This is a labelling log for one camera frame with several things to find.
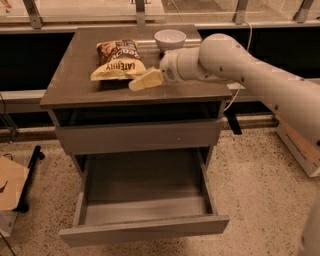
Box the brown cardboard piece left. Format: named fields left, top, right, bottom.
left=0, top=156, right=29, bottom=211

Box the metal window railing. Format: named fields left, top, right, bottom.
left=0, top=0, right=320, bottom=31

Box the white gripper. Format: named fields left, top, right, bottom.
left=129, top=47, right=202, bottom=91

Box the grey drawer cabinet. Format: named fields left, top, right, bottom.
left=39, top=24, right=233, bottom=178

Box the brown and yellow chip bag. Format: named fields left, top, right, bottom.
left=90, top=39, right=146, bottom=81

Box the white ceramic bowl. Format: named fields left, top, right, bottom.
left=154, top=29, right=186, bottom=51

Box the brown cardboard box right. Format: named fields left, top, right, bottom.
left=275, top=115, right=320, bottom=177

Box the closed grey middle drawer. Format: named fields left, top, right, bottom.
left=56, top=120, right=221, bottom=155

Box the open grey bottom drawer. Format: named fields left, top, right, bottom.
left=59, top=148, right=229, bottom=247

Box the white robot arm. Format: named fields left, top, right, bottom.
left=160, top=34, right=320, bottom=256

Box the black metal stand left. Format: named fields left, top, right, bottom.
left=14, top=145, right=45, bottom=213

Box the black table leg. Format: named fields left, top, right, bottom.
left=224, top=109, right=242, bottom=135

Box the white power cable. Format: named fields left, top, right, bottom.
left=222, top=20, right=253, bottom=113

